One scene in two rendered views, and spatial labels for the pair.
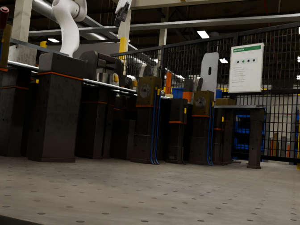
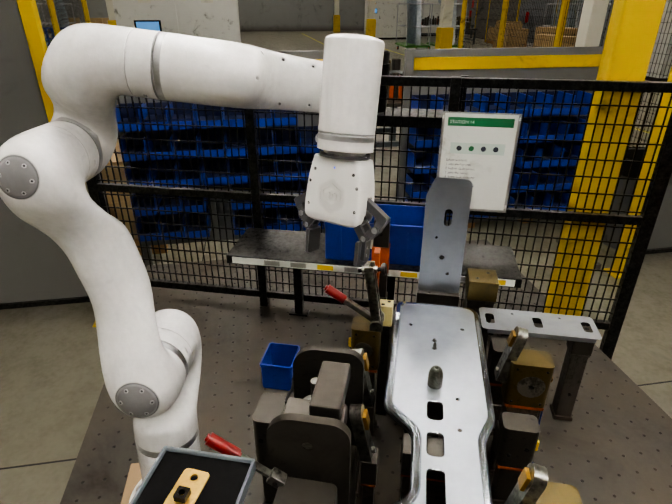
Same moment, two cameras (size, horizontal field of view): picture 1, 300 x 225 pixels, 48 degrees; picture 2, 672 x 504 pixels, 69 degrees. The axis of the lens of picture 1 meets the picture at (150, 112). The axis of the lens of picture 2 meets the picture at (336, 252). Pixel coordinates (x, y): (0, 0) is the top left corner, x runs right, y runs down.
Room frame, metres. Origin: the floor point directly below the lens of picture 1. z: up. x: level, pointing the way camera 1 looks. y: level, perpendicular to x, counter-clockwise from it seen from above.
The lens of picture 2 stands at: (1.13, 0.57, 1.74)
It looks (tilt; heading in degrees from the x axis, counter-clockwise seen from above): 27 degrees down; 327
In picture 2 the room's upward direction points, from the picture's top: straight up
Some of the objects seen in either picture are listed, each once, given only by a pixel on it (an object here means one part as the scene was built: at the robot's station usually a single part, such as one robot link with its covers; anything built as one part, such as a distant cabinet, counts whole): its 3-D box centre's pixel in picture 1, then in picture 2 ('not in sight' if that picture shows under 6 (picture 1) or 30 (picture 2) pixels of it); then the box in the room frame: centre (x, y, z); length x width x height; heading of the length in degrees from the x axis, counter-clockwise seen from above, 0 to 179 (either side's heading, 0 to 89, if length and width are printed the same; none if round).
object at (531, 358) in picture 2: (203, 128); (524, 417); (1.59, -0.26, 0.87); 0.12 x 0.07 x 0.35; 47
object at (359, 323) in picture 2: not in sight; (359, 380); (1.91, -0.01, 0.87); 0.10 x 0.07 x 0.35; 47
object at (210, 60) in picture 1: (208, 81); (444, 238); (1.97, -0.33, 1.17); 0.12 x 0.01 x 0.34; 47
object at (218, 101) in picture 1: (223, 131); (474, 328); (1.89, -0.42, 0.88); 0.08 x 0.08 x 0.36; 47
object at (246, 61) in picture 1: (246, 68); (475, 163); (2.12, -0.59, 1.30); 0.23 x 0.02 x 0.31; 47
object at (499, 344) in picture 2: (215, 136); (507, 388); (1.70, -0.34, 0.84); 0.12 x 0.07 x 0.28; 47
